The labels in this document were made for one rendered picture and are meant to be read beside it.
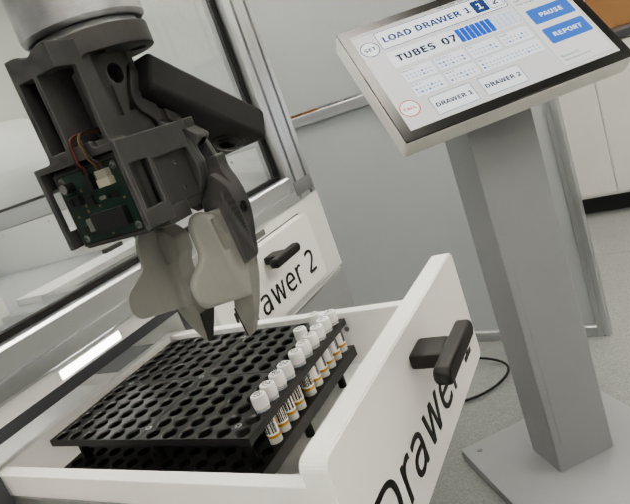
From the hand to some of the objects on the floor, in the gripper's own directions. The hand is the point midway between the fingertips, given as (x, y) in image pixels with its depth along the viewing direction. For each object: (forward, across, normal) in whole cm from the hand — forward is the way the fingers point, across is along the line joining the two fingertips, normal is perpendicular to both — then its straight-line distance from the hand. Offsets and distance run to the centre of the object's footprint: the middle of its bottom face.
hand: (229, 314), depth 42 cm
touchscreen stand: (+98, +2, +100) cm, 139 cm away
